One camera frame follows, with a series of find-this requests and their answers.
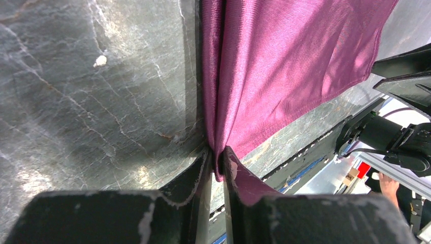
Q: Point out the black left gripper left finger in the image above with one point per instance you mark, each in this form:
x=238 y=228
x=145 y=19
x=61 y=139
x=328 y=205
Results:
x=178 y=212

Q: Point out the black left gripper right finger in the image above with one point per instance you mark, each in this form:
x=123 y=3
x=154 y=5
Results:
x=257 y=213

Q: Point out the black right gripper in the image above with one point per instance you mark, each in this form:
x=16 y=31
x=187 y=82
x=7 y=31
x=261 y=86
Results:
x=406 y=77

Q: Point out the magenta satin napkin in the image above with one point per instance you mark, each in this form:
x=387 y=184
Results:
x=267 y=63

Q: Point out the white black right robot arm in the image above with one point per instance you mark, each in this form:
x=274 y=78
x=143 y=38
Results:
x=407 y=147

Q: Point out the person hand in background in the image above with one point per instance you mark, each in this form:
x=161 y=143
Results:
x=389 y=188

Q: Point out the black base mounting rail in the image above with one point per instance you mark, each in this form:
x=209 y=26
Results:
x=290 y=157

